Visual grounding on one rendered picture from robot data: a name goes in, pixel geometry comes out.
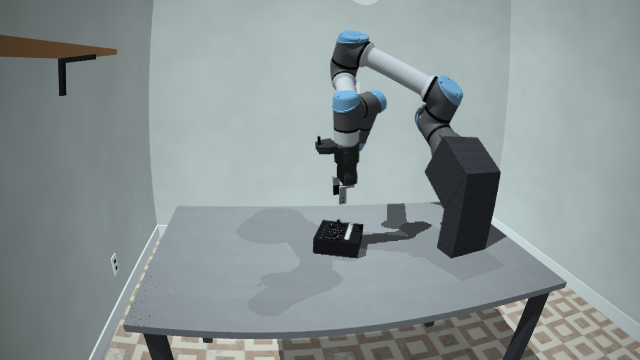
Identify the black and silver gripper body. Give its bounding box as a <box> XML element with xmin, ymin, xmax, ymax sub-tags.
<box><xmin>315</xmin><ymin>128</ymin><xmax>360</xmax><ymax>186</ymax></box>

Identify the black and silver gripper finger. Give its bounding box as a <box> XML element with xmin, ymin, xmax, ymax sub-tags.
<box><xmin>332</xmin><ymin>175</ymin><xmax>340</xmax><ymax>195</ymax></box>
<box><xmin>339</xmin><ymin>185</ymin><xmax>355</xmax><ymax>205</ymax></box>

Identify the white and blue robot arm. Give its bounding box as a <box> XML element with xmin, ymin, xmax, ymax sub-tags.
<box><xmin>330</xmin><ymin>30</ymin><xmax>463</xmax><ymax>156</ymax></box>

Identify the black lighting desk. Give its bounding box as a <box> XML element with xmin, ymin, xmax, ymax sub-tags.
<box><xmin>313</xmin><ymin>219</ymin><xmax>364</xmax><ymax>258</ymax></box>

